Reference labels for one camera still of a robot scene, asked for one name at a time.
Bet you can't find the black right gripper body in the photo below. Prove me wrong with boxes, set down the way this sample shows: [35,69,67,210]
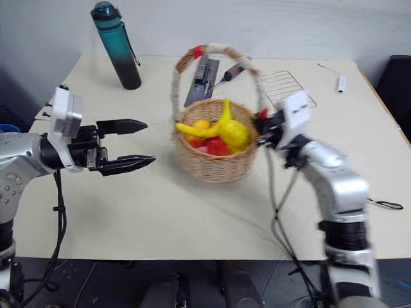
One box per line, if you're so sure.
[259,110,287,149]

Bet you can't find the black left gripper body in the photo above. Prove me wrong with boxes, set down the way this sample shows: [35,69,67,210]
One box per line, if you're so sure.
[67,124,109,173]

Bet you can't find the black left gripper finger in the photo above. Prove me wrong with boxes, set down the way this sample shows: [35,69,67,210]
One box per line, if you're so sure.
[100,155,157,178]
[96,118,149,137]

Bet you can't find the wicker basket with handle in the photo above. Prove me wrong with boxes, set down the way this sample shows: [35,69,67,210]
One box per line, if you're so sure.
[170,43,270,184]

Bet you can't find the yellow pear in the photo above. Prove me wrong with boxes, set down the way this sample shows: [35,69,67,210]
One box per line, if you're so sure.
[214,98,252,155]

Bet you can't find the red fruit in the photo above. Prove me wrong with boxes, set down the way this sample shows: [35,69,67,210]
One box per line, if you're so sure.
[204,137,231,157]

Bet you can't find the yellow banana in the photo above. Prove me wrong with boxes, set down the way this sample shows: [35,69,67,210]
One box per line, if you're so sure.
[175,121,223,140]

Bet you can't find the orange peach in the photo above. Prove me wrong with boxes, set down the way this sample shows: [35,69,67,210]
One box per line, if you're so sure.
[184,133,207,149]

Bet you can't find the grey metal tool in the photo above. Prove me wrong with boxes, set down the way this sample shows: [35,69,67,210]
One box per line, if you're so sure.
[184,54,221,109]

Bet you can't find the teal water bottle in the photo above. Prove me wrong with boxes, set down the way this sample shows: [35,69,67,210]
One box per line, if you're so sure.
[90,1,143,90]

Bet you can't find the dark rounded shape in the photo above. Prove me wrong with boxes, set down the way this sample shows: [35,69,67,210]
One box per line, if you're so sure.
[140,272,191,308]

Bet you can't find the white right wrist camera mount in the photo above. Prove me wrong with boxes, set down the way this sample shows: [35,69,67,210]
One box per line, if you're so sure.
[275,90,313,151]

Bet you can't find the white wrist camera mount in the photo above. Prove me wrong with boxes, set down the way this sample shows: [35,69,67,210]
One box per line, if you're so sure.
[275,90,313,151]
[47,85,84,173]

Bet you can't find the metal wire rack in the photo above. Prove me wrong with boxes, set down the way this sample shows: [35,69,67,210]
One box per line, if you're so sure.
[256,70,318,109]

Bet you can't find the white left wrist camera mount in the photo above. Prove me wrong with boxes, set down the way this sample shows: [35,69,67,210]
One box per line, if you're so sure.
[47,85,84,173]

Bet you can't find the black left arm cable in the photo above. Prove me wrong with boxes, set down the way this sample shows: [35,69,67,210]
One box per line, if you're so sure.
[17,169,69,307]

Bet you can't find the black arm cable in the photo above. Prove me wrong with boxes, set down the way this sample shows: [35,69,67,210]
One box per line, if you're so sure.
[17,169,69,307]
[265,146,325,305]

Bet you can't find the white adapter with cable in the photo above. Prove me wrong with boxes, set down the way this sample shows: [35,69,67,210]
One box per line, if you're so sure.
[317,62,348,94]

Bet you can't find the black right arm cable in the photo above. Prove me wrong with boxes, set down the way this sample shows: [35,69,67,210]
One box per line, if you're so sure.
[265,146,325,305]

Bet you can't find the black strap loop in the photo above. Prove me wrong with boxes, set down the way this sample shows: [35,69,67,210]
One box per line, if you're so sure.
[367,198,404,211]

